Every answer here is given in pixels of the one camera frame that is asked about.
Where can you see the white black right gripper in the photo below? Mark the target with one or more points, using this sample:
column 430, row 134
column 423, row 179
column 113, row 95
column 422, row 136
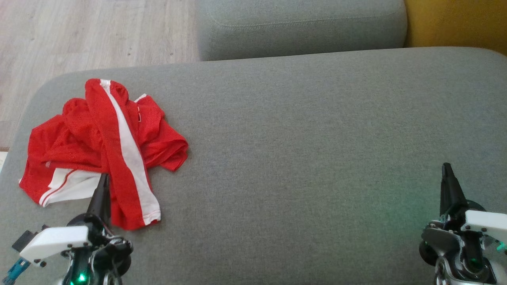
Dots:
column 483, row 223

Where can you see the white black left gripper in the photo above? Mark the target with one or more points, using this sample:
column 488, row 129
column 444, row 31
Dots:
column 55, row 241

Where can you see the red shorts with white stripe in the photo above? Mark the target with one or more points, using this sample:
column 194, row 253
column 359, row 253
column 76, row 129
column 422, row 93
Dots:
column 119, row 174

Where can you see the large grey sofa chaise seat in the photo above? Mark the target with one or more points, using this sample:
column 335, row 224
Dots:
column 297, row 158

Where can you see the wide yellow sofa backrest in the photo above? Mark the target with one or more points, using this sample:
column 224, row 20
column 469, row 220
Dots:
column 455, row 21

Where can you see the long grey sofa seat cushion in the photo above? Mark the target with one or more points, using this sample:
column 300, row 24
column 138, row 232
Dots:
column 301, row 27

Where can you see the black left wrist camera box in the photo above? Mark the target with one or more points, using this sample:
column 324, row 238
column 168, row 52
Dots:
column 23, row 240

